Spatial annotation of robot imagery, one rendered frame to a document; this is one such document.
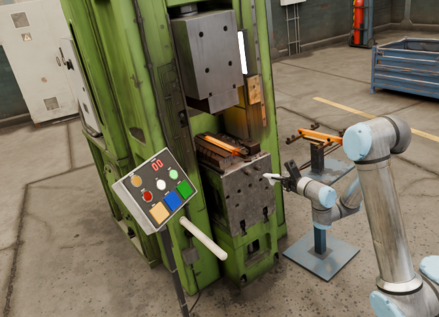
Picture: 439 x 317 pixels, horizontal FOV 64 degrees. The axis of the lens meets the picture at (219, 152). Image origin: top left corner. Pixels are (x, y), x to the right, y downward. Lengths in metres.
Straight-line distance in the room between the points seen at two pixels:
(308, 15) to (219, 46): 7.70
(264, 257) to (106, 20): 1.82
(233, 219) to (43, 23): 5.51
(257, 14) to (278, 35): 6.84
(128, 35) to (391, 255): 1.45
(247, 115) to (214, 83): 0.45
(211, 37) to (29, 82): 5.54
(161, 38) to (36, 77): 5.34
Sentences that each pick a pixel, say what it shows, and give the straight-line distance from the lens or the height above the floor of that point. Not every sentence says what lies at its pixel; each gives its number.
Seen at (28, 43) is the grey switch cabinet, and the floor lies 1.47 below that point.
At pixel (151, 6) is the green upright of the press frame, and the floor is 1.85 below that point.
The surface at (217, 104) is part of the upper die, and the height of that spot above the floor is 1.31.
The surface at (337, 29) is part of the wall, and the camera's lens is 10.13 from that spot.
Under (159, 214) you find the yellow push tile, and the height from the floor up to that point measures 1.01.
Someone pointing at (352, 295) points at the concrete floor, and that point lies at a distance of 2.55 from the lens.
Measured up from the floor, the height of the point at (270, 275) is 0.00.
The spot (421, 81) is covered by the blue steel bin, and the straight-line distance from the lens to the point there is 5.55.
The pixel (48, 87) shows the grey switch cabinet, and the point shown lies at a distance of 7.11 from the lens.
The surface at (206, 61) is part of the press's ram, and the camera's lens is 1.85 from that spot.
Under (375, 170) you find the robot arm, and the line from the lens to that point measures 1.25.
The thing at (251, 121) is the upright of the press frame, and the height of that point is 1.07.
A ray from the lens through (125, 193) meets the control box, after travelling 1.60.
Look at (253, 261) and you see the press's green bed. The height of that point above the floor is 0.15.
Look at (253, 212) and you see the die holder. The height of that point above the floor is 0.57.
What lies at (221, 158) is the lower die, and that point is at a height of 0.98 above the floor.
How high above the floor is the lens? 1.90
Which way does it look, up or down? 26 degrees down
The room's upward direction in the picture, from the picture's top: 10 degrees counter-clockwise
